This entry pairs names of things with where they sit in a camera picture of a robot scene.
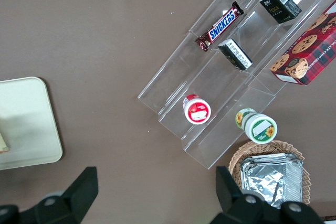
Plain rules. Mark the small wicker basket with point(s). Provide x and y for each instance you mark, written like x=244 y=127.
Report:
x=305 y=179

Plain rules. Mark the plastic triangle sandwich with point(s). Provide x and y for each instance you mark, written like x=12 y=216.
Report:
x=3 y=145

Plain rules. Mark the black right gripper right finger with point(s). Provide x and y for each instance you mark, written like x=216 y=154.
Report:
x=231 y=203

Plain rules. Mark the red tartan cookie box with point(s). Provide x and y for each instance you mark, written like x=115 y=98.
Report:
x=312 y=48

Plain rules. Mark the Snickers chocolate bar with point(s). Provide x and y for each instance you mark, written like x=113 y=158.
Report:
x=220 y=28

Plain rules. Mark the clear acrylic stepped display shelf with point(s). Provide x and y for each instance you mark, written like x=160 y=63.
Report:
x=210 y=82

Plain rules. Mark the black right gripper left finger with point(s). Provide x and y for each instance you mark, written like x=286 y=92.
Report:
x=76 y=197

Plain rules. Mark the red lidded small jar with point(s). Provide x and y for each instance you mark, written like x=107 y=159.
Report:
x=197 y=110

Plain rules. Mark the green lidded sunflower jar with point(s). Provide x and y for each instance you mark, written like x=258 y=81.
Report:
x=260 y=128

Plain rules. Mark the silver foil packet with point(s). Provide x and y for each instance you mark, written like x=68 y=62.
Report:
x=267 y=184
x=270 y=158

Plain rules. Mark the cream rectangular plastic tray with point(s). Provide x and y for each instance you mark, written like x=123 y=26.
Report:
x=29 y=108

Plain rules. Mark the black box with white label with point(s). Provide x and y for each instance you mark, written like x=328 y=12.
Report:
x=236 y=54

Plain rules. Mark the black box with gold print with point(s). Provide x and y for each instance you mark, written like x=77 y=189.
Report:
x=278 y=7

